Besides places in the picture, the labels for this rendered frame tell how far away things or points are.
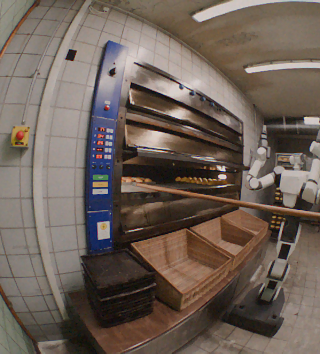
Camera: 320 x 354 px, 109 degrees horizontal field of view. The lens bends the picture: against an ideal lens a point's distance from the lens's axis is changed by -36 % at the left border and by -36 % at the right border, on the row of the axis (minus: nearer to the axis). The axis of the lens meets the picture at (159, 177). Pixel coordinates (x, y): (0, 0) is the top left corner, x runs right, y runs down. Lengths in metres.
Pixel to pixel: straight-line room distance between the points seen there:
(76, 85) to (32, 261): 0.98
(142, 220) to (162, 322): 0.68
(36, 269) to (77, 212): 0.44
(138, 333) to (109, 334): 0.14
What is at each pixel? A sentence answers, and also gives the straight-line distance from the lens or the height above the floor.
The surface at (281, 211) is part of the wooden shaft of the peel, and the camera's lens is 0.86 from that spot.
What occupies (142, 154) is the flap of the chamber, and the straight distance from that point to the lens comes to 0.94.
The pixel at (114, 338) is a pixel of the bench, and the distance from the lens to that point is 0.90.
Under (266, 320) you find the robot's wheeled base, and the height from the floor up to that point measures 0.19.
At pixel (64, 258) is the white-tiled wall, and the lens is 1.05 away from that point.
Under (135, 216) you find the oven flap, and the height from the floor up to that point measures 1.02.
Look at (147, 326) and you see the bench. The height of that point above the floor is 0.58.
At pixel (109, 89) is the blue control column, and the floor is 1.78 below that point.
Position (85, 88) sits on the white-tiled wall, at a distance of 1.02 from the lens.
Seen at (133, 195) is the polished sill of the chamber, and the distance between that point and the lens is 1.10.
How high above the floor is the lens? 1.35
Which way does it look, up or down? 3 degrees down
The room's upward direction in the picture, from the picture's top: 3 degrees clockwise
